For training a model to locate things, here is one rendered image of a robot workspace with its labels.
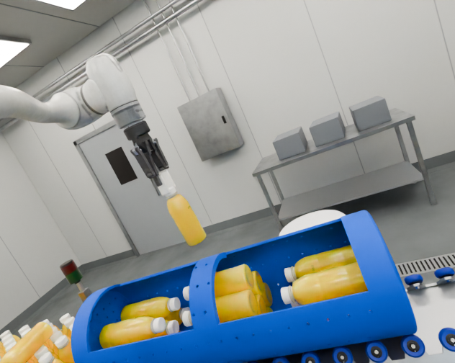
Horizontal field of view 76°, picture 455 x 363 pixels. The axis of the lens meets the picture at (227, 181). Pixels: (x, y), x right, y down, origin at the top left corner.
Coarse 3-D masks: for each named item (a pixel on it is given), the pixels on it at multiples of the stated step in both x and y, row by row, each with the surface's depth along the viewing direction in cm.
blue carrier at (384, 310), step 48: (288, 240) 84; (336, 240) 84; (144, 288) 103; (192, 288) 74; (384, 288) 57; (96, 336) 91; (192, 336) 71; (240, 336) 67; (288, 336) 64; (336, 336) 62; (384, 336) 62
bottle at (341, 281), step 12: (348, 264) 67; (312, 276) 69; (324, 276) 67; (336, 276) 66; (348, 276) 65; (360, 276) 64; (288, 288) 72; (300, 288) 68; (312, 288) 67; (324, 288) 66; (336, 288) 65; (348, 288) 64; (360, 288) 64; (300, 300) 68; (312, 300) 67
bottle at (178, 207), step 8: (176, 192) 95; (168, 200) 94; (176, 200) 93; (184, 200) 95; (168, 208) 94; (176, 208) 93; (184, 208) 94; (176, 216) 94; (184, 216) 94; (192, 216) 95; (176, 224) 96; (184, 224) 94; (192, 224) 95; (200, 224) 98; (184, 232) 95; (192, 232) 95; (200, 232) 97; (192, 240) 96; (200, 240) 96
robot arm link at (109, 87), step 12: (96, 60) 81; (108, 60) 82; (96, 72) 81; (108, 72) 81; (120, 72) 83; (84, 84) 85; (96, 84) 82; (108, 84) 82; (120, 84) 83; (84, 96) 85; (96, 96) 83; (108, 96) 83; (120, 96) 83; (132, 96) 86; (96, 108) 86; (108, 108) 85
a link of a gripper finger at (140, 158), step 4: (136, 148) 85; (132, 152) 86; (140, 152) 86; (136, 156) 87; (140, 156) 86; (144, 156) 87; (140, 160) 87; (144, 160) 86; (140, 164) 87; (144, 164) 87; (148, 164) 88; (144, 168) 88; (148, 168) 87; (144, 172) 88; (148, 172) 88; (152, 172) 88
